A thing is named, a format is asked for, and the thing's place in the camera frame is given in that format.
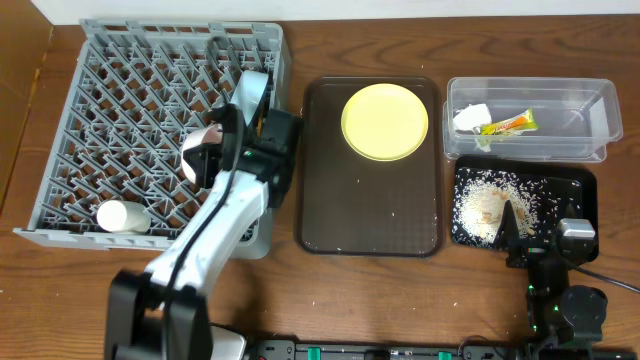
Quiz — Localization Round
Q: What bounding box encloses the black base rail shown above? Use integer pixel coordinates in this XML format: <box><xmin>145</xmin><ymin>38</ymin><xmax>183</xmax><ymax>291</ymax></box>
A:
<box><xmin>241</xmin><ymin>339</ymin><xmax>639</xmax><ymax>360</ymax></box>

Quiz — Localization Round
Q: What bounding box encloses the pink white bowl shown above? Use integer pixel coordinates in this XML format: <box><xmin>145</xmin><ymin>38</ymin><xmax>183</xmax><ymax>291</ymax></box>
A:
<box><xmin>181</xmin><ymin>123</ymin><xmax>223</xmax><ymax>188</ymax></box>

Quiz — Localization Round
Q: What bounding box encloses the dark brown serving tray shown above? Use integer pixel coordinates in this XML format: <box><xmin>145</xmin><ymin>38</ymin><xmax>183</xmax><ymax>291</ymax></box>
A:
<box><xmin>294</xmin><ymin>76</ymin><xmax>446</xmax><ymax>258</ymax></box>

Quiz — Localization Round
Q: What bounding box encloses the light blue bowl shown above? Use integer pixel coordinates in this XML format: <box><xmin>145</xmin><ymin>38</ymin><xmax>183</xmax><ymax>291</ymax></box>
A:
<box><xmin>231</xmin><ymin>70</ymin><xmax>269</xmax><ymax>127</ymax></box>

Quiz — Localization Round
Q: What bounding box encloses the white cup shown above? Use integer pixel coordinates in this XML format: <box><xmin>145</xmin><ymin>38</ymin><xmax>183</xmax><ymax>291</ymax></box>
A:
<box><xmin>96</xmin><ymin>200</ymin><xmax>151</xmax><ymax>234</ymax></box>

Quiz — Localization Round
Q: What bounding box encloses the yellow plate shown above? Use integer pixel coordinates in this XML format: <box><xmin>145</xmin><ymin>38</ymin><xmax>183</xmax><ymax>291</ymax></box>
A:
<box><xmin>340</xmin><ymin>83</ymin><xmax>430</xmax><ymax>162</ymax></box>

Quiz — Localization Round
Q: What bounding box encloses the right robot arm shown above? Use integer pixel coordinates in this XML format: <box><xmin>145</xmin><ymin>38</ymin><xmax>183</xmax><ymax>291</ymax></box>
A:
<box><xmin>493</xmin><ymin>202</ymin><xmax>608</xmax><ymax>359</ymax></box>

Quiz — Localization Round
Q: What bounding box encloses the grey dishwasher rack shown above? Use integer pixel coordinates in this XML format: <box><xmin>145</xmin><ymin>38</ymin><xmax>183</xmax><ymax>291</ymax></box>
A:
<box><xmin>21</xmin><ymin>19</ymin><xmax>291</xmax><ymax>251</ymax></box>

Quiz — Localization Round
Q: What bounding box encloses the green orange snack wrapper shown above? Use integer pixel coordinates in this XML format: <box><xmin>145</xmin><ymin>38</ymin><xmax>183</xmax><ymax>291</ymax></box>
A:
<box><xmin>473</xmin><ymin>108</ymin><xmax>539</xmax><ymax>136</ymax></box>

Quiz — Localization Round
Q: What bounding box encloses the clear plastic bin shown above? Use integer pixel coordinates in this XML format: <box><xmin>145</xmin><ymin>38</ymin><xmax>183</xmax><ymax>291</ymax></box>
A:
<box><xmin>442</xmin><ymin>77</ymin><xmax>623</xmax><ymax>163</ymax></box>

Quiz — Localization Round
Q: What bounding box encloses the white napkin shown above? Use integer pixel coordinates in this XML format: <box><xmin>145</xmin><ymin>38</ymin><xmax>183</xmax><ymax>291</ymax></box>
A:
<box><xmin>453</xmin><ymin>104</ymin><xmax>492</xmax><ymax>131</ymax></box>

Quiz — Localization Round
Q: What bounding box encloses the pile of rice waste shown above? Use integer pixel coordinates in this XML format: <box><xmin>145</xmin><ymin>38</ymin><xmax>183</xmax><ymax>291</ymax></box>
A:
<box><xmin>452</xmin><ymin>168</ymin><xmax>541</xmax><ymax>247</ymax></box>

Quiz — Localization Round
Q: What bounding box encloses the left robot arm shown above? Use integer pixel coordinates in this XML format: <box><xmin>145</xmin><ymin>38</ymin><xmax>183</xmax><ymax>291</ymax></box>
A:
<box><xmin>104</xmin><ymin>103</ymin><xmax>303</xmax><ymax>360</ymax></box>

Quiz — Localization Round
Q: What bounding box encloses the black food waste tray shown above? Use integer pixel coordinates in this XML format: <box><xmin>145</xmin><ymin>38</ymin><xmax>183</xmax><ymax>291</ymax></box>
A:
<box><xmin>451</xmin><ymin>156</ymin><xmax>599</xmax><ymax>263</ymax></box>

